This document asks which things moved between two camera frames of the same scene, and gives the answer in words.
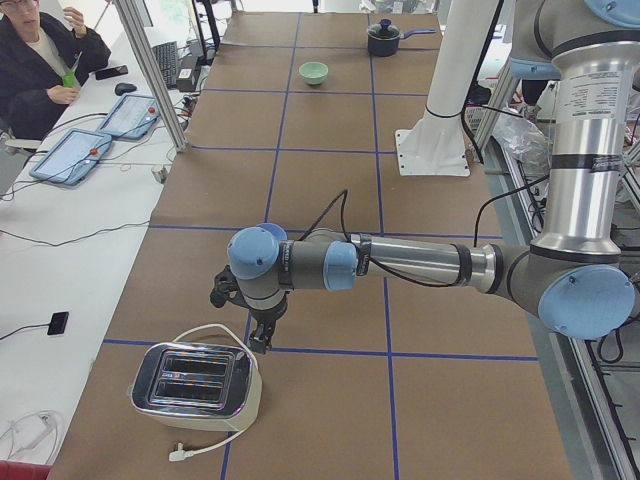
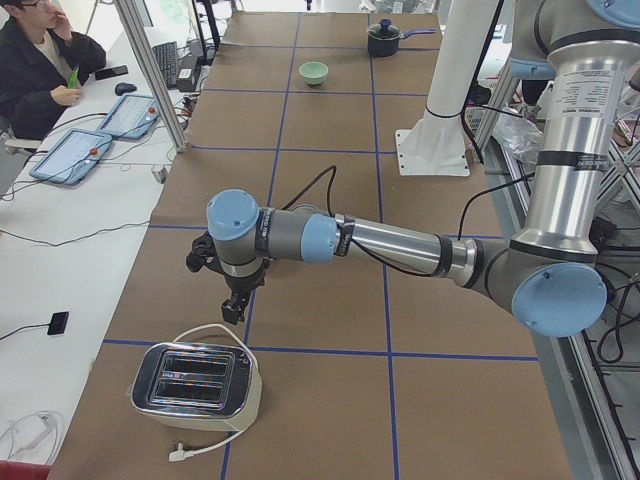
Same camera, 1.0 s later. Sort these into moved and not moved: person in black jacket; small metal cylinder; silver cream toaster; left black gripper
Moved: left black gripper
Not moved: silver cream toaster; person in black jacket; small metal cylinder
